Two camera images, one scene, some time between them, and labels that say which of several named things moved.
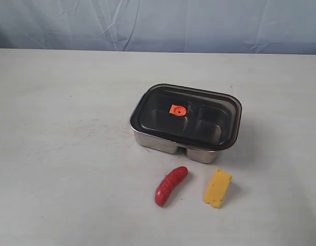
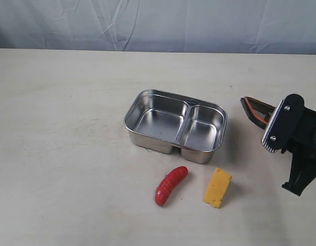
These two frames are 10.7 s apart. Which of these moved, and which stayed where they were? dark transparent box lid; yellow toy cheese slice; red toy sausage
Moved: dark transparent box lid
Stayed: red toy sausage; yellow toy cheese slice
